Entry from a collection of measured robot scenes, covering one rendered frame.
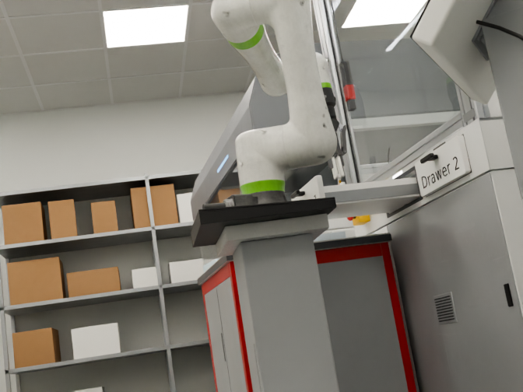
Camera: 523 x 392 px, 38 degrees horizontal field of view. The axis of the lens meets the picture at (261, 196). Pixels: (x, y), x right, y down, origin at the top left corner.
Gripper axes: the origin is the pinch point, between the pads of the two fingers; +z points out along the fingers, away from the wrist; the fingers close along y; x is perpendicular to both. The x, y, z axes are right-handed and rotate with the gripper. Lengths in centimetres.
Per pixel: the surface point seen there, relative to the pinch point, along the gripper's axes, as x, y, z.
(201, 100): -422, -44, -177
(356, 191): 8.0, -1.3, 10.3
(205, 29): -285, -32, -182
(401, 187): 7.5, -16.6, 11.5
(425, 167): 18.1, -21.1, 8.5
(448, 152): 33.7, -21.6, 8.3
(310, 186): 3.4, 11.2, 5.2
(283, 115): -85, -13, -47
